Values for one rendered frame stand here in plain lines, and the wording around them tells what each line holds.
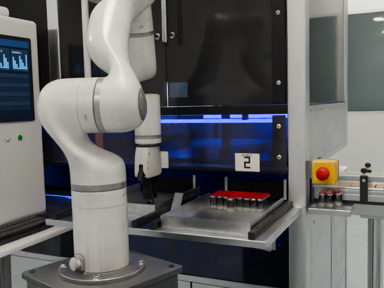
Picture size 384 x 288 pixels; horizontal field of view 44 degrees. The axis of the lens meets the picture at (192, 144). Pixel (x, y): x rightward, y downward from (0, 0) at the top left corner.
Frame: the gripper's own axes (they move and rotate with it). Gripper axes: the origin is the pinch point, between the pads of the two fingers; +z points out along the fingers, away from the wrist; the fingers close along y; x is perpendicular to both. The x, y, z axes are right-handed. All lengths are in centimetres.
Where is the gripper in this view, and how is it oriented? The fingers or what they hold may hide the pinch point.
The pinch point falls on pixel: (150, 192)
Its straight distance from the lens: 156.5
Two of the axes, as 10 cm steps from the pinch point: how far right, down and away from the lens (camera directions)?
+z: 0.3, 9.9, 1.0
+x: 9.1, 0.2, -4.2
